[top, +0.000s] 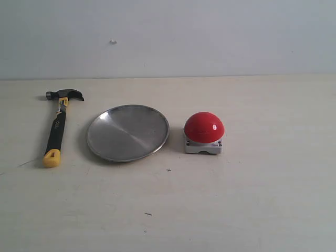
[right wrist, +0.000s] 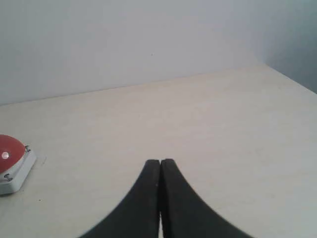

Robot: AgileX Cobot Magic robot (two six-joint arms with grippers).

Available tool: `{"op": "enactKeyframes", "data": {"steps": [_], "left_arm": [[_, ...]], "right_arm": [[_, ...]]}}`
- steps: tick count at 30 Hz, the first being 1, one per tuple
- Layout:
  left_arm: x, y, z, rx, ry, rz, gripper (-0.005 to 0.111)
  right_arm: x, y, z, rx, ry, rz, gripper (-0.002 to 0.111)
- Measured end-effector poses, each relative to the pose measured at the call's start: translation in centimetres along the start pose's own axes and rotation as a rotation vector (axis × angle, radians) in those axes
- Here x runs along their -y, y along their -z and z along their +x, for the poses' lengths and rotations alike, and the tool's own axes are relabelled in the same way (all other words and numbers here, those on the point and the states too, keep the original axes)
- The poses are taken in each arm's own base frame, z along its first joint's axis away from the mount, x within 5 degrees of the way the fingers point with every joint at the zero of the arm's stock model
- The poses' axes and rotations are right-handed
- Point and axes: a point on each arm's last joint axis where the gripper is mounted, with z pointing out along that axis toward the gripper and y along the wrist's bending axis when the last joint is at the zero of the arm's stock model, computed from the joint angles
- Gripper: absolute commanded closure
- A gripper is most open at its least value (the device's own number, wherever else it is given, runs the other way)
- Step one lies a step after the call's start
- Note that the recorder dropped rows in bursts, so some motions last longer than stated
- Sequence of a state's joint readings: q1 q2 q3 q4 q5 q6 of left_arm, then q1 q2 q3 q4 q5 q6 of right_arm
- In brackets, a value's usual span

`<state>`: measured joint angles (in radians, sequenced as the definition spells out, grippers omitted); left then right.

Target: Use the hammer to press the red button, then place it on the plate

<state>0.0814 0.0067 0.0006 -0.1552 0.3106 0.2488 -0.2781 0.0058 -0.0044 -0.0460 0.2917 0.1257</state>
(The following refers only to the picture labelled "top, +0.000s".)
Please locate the red dome push button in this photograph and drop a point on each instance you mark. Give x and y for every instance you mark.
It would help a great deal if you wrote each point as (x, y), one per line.
(204, 132)

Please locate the yellow black claw hammer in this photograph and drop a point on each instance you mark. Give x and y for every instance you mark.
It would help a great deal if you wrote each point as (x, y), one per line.
(53, 150)

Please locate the round steel plate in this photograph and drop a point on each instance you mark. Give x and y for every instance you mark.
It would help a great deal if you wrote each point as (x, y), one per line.
(127, 133)

